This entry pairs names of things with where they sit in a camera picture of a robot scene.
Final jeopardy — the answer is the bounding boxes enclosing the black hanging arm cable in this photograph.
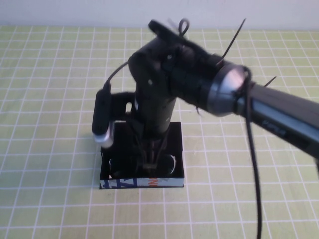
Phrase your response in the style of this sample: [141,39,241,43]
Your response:
[243,72,263,239]

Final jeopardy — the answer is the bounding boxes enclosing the green checked tablecloth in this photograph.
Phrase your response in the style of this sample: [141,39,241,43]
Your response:
[0,24,319,239]

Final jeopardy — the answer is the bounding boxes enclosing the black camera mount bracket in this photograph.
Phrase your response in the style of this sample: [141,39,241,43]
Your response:
[111,91,139,123]

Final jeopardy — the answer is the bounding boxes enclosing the black framed glasses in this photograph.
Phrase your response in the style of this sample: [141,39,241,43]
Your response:
[109,153,178,179]

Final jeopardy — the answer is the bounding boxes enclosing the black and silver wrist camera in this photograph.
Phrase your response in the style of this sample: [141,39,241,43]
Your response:
[91,89,117,149]

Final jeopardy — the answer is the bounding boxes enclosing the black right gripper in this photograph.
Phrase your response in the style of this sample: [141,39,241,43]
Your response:
[129,98,177,171]

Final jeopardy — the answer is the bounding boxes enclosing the black printed glasses case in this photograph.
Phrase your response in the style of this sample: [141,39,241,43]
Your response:
[99,121,185,191]

